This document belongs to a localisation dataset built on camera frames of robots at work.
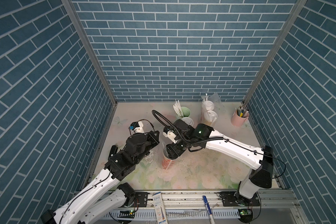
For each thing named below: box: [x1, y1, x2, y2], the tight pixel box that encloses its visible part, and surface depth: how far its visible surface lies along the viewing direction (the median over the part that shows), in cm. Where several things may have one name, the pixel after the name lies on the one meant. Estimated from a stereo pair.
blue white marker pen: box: [202, 195, 216, 224], surface depth 72 cm
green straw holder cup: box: [175, 106, 191, 119], surface depth 100 cm
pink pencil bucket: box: [231, 110, 250, 127], surface depth 102 cm
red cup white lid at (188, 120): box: [180, 116, 194, 127], surface depth 89 cm
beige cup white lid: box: [203, 110, 219, 128], surface depth 91 cm
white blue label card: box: [151, 191, 168, 224], surface depth 71 cm
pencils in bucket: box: [235, 104, 250, 118], surface depth 98 cm
